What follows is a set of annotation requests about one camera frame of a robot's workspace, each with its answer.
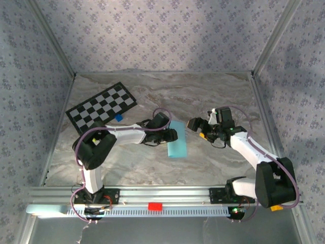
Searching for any light blue paper sheet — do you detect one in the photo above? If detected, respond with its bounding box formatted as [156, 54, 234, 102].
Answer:
[167, 120, 188, 159]

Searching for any black white checkerboard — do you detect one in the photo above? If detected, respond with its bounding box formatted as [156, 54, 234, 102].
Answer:
[65, 81, 138, 135]

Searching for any grey metal panel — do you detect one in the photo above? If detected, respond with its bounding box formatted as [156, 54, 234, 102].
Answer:
[19, 216, 315, 244]

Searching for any aluminium side rail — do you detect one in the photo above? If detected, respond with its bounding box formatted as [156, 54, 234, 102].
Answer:
[250, 72, 293, 186]
[39, 75, 77, 188]

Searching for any long aluminium mounting rail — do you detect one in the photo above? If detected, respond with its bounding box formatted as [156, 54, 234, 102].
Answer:
[27, 186, 305, 206]

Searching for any aluminium rear rail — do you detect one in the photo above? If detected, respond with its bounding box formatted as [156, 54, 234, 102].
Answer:
[75, 71, 253, 76]

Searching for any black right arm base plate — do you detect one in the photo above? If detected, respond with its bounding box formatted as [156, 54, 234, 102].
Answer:
[208, 187, 256, 205]

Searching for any white slotted cable duct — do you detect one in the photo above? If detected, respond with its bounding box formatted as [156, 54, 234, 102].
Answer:
[26, 204, 246, 219]

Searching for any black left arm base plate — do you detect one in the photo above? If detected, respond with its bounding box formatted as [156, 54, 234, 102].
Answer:
[73, 187, 121, 205]

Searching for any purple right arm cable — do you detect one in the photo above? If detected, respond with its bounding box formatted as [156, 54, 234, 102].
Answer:
[223, 105, 300, 224]

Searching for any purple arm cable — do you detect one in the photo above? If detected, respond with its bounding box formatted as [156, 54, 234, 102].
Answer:
[70, 107, 173, 224]
[223, 105, 300, 224]

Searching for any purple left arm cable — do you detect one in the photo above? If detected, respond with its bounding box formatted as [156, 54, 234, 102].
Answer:
[70, 107, 173, 224]

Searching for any aluminium frame post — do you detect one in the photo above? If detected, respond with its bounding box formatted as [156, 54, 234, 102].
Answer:
[25, 0, 77, 78]
[251, 0, 304, 77]

